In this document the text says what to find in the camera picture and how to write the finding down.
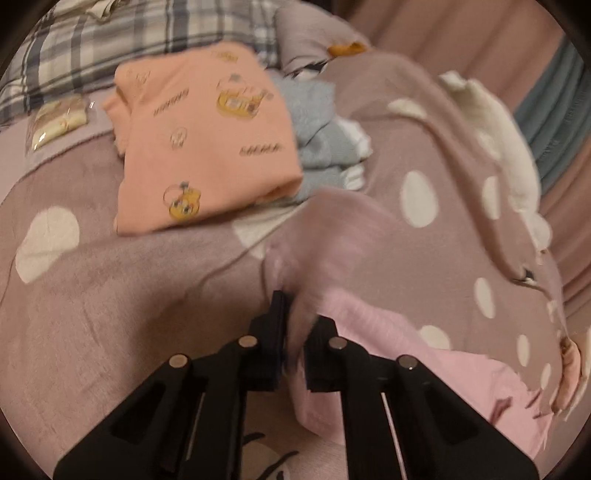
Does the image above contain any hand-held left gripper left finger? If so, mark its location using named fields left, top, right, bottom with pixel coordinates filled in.
left=53, top=290, right=291, bottom=480

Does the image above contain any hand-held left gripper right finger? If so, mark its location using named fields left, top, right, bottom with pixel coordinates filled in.
left=304, top=316, right=541, bottom=480

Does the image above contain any pink striped garment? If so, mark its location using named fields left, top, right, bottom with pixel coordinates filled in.
left=263, top=187, right=555, bottom=449

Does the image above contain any mauve polka dot blanket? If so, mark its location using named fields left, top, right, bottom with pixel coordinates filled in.
left=0, top=50, right=579, bottom=480

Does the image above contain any blue-grey garment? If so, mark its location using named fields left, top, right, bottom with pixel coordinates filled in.
left=265, top=76, right=373, bottom=204

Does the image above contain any peach printed garment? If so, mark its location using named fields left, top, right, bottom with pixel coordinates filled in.
left=102, top=41, right=304, bottom=237

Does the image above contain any clear plastic packet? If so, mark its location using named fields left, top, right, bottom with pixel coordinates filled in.
left=28, top=96, right=89, bottom=151

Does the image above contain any plaid pillow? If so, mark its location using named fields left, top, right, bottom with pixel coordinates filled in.
left=0, top=0, right=296, bottom=126

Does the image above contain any teal pillow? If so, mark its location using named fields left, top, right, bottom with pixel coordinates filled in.
left=512, top=41, right=591, bottom=195

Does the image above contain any cream cloth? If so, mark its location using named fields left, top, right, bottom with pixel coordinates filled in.
left=87, top=0, right=122, bottom=22

